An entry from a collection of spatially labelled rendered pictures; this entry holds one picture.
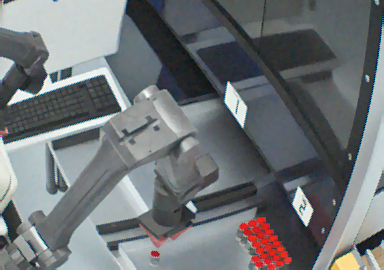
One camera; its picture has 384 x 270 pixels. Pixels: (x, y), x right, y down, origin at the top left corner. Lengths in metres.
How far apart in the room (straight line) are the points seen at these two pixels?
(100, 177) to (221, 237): 0.79
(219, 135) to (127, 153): 1.03
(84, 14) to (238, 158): 0.56
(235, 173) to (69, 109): 0.46
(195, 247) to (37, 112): 0.61
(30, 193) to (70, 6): 1.09
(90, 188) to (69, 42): 1.17
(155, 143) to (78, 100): 1.14
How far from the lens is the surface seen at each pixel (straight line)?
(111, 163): 1.61
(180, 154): 1.63
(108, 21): 2.80
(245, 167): 2.54
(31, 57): 2.04
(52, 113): 2.69
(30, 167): 3.69
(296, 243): 2.40
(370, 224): 2.21
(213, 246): 2.36
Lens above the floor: 2.69
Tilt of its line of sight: 44 degrees down
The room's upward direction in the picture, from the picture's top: 9 degrees clockwise
